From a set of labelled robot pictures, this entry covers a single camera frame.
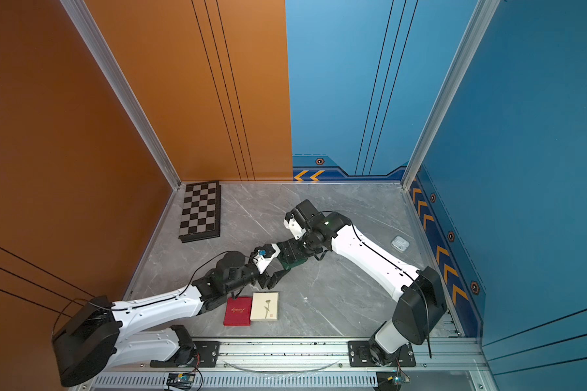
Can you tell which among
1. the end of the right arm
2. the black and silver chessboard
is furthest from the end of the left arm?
the black and silver chessboard

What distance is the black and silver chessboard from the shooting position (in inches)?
39.8

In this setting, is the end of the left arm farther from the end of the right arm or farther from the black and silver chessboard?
the black and silver chessboard
